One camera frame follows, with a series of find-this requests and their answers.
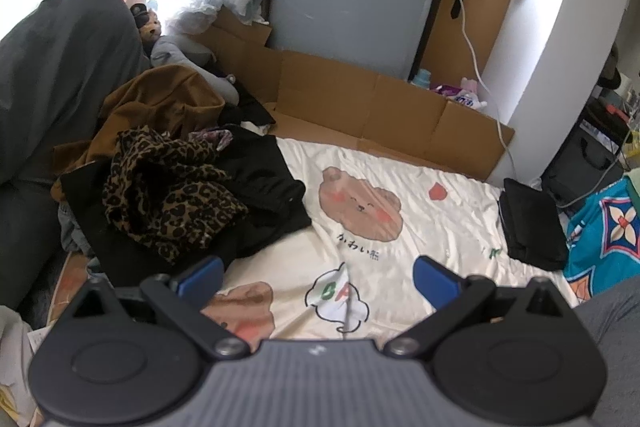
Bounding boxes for folded black pants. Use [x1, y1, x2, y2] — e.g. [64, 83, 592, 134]
[498, 178, 570, 272]

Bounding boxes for clear plastic bag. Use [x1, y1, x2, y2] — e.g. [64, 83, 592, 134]
[144, 0, 222, 38]

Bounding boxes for dark grey pillow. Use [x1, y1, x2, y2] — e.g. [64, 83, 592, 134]
[0, 0, 152, 188]

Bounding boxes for pink and white pouch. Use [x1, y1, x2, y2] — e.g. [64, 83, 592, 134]
[434, 76, 489, 111]

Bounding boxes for white crumpled cloth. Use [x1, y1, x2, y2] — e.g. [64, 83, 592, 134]
[0, 306, 49, 427]

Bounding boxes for white cable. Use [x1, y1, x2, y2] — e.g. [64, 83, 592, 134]
[446, 0, 522, 181]

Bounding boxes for teal patterned blanket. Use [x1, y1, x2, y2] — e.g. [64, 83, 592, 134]
[564, 176, 640, 299]

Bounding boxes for small spotted plush toy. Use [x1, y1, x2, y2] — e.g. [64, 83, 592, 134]
[130, 2, 164, 46]

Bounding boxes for brown cardboard sheet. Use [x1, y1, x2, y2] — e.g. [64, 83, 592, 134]
[199, 4, 516, 183]

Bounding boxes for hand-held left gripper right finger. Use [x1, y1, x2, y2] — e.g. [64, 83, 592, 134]
[383, 255, 578, 363]

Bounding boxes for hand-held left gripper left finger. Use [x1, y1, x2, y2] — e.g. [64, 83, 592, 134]
[68, 255, 250, 363]

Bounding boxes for black bag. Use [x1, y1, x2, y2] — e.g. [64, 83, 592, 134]
[541, 126, 627, 208]

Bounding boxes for leopard print garment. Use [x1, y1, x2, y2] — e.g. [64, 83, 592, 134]
[102, 125, 250, 266]

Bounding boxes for person's grey trouser leg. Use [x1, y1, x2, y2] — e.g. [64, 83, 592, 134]
[574, 276, 640, 427]

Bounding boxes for white bear print bed sheet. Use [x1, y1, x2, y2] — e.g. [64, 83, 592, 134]
[47, 137, 581, 343]

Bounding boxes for tall cardboard panel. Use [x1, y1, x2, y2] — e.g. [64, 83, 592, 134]
[410, 0, 532, 108]

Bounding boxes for brown garment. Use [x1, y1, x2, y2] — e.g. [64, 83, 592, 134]
[50, 64, 229, 204]

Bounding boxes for grey plush toy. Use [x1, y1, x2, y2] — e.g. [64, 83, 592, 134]
[149, 34, 242, 108]

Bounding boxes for purple floral garment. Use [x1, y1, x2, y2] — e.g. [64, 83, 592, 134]
[188, 128, 235, 150]

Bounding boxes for black crumpled garment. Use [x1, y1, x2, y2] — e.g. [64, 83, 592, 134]
[61, 96, 314, 274]

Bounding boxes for grey crumpled garment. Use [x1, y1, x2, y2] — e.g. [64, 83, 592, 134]
[56, 201, 102, 259]

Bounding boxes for dark grey cushion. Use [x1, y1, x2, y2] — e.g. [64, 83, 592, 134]
[0, 179, 77, 314]

